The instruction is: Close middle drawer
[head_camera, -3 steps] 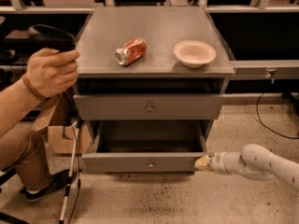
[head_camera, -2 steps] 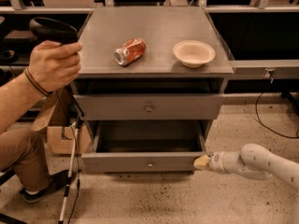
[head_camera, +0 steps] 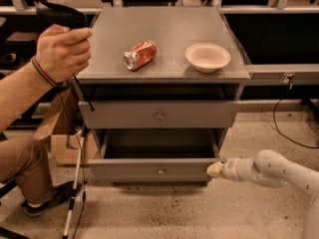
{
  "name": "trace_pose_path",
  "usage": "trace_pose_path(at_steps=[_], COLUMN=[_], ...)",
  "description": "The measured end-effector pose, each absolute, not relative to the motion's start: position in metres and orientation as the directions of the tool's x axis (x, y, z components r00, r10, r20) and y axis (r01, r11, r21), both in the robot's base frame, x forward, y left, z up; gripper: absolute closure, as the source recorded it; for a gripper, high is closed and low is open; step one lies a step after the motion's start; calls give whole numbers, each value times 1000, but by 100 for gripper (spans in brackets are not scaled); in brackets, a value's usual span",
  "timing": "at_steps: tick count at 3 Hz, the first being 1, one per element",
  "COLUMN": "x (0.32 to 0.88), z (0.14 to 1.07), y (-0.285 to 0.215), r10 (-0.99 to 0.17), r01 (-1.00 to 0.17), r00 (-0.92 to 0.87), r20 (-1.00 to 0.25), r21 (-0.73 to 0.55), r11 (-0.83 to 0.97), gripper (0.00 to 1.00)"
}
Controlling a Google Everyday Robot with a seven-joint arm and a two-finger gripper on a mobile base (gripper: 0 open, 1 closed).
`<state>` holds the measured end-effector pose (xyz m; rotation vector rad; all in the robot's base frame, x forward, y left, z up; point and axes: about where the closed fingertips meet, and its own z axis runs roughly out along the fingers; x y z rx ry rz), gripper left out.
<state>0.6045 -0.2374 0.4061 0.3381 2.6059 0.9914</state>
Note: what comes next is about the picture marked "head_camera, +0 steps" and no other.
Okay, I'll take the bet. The black equipment on left shelf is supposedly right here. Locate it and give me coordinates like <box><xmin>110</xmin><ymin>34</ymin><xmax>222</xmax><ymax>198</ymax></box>
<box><xmin>0</xmin><ymin>15</ymin><xmax>40</xmax><ymax>70</ymax></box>

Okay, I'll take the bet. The grey top drawer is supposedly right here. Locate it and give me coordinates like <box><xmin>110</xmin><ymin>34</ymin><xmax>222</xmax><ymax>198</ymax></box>
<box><xmin>79</xmin><ymin>101</ymin><xmax>239</xmax><ymax>128</ymax></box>

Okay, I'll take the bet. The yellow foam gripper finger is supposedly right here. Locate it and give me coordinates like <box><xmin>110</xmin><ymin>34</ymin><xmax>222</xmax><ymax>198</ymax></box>
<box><xmin>206</xmin><ymin>161</ymin><xmax>223</xmax><ymax>178</ymax></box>

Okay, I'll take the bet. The crushed orange soda can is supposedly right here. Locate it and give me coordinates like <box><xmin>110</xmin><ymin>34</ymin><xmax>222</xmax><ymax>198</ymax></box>
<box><xmin>123</xmin><ymin>40</ymin><xmax>157</xmax><ymax>71</ymax></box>

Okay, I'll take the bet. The black handheld device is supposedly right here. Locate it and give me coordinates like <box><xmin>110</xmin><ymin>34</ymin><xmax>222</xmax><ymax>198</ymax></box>
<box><xmin>36</xmin><ymin>1</ymin><xmax>88</xmax><ymax>29</ymax></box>

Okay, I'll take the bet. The person's tan trouser leg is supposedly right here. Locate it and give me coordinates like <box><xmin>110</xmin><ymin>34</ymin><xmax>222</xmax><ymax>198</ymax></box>
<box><xmin>0</xmin><ymin>136</ymin><xmax>56</xmax><ymax>204</ymax></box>

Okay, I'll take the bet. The person's left hand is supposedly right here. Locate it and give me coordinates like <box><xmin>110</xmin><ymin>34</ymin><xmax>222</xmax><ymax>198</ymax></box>
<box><xmin>35</xmin><ymin>24</ymin><xmax>93</xmax><ymax>84</ymax></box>

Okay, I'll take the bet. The grey metal rail frame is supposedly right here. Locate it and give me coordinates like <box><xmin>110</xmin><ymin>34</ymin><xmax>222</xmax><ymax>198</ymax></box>
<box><xmin>0</xmin><ymin>0</ymin><xmax>319</xmax><ymax>88</ymax></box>

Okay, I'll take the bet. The grey drawer cabinet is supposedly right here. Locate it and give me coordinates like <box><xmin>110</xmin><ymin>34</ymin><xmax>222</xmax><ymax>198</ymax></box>
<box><xmin>75</xmin><ymin>7</ymin><xmax>249</xmax><ymax>183</ymax></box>

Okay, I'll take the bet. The grey drawer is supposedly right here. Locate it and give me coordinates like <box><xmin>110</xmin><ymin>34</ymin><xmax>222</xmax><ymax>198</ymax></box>
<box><xmin>79</xmin><ymin>101</ymin><xmax>239</xmax><ymax>128</ymax></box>
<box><xmin>89</xmin><ymin>128</ymin><xmax>218</xmax><ymax>183</ymax></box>

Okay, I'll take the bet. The person's bare forearm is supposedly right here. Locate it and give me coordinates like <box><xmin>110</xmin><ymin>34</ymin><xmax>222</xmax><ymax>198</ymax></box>
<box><xmin>0</xmin><ymin>63</ymin><xmax>52</xmax><ymax>131</ymax></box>

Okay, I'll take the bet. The brown cardboard box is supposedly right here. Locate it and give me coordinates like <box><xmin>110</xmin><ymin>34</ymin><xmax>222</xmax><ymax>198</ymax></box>
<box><xmin>32</xmin><ymin>85</ymin><xmax>100</xmax><ymax>166</ymax></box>

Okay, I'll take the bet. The white paper bowl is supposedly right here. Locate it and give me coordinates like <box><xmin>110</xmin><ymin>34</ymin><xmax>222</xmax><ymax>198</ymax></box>
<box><xmin>185</xmin><ymin>43</ymin><xmax>231</xmax><ymax>73</ymax></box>

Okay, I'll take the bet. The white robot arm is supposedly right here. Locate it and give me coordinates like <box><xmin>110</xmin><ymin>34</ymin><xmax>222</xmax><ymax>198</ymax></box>
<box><xmin>206</xmin><ymin>149</ymin><xmax>319</xmax><ymax>239</ymax></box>

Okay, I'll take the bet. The black shoe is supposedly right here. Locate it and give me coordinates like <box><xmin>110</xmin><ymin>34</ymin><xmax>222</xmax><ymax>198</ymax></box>
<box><xmin>21</xmin><ymin>181</ymin><xmax>82</xmax><ymax>217</ymax></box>

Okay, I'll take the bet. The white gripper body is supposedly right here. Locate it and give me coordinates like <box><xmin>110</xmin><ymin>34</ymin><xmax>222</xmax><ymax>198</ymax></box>
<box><xmin>222</xmin><ymin>158</ymin><xmax>258</xmax><ymax>181</ymax></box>

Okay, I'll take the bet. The white and black pole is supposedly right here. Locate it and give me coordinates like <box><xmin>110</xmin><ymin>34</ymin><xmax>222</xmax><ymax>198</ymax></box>
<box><xmin>62</xmin><ymin>126</ymin><xmax>86</xmax><ymax>239</ymax></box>

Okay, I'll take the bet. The black cable on floor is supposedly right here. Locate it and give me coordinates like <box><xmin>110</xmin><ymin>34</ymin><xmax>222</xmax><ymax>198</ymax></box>
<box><xmin>272</xmin><ymin>98</ymin><xmax>319</xmax><ymax>149</ymax></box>

